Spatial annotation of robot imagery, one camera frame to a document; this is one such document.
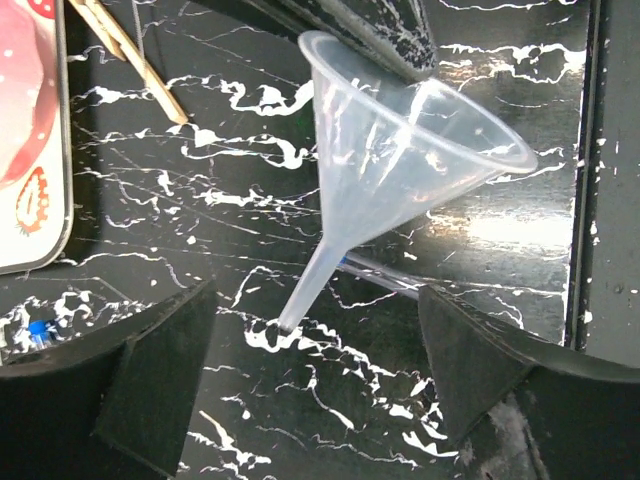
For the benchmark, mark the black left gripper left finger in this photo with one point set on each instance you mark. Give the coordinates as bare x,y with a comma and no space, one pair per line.
114,403

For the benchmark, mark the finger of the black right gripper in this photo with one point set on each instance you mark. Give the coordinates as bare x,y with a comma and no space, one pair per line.
394,34

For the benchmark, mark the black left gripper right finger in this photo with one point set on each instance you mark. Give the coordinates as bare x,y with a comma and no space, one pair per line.
516,406

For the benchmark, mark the clear plastic funnel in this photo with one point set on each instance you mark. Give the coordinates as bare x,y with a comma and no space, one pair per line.
388,152

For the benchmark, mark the wooden test tube clamp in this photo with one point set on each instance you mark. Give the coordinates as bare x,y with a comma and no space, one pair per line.
119,44

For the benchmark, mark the blue capped test tube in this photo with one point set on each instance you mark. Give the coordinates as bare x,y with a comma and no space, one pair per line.
44,334

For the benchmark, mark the strawberry pattern tray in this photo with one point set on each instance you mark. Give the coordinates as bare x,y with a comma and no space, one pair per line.
36,160

